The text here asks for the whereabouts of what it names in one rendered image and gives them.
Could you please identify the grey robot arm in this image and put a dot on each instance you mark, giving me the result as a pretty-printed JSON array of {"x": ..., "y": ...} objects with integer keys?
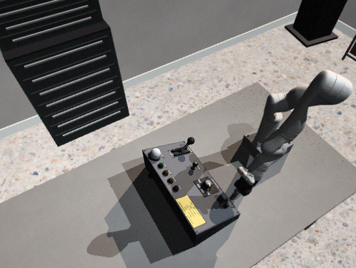
[{"x": 327, "y": 86}]

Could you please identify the dark grey control console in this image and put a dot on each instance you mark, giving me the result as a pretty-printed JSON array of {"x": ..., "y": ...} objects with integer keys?
[{"x": 197, "y": 200}]

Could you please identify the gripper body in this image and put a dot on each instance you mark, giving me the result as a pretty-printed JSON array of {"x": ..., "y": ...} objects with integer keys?
[{"x": 249, "y": 178}]

